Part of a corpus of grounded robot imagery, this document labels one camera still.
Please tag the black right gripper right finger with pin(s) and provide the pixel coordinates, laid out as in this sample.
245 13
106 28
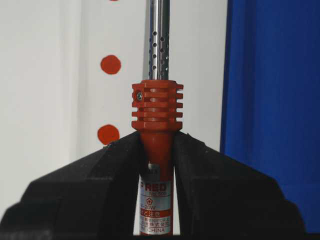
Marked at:
219 196

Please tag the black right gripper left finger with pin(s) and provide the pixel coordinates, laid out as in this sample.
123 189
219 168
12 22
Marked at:
93 198

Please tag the red handled soldering iron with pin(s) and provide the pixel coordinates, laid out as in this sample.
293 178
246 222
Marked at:
157 100

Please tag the blue table cloth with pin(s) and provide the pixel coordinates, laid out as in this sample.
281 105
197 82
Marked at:
271 96

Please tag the large white board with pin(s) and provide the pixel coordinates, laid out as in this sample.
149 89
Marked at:
39 63

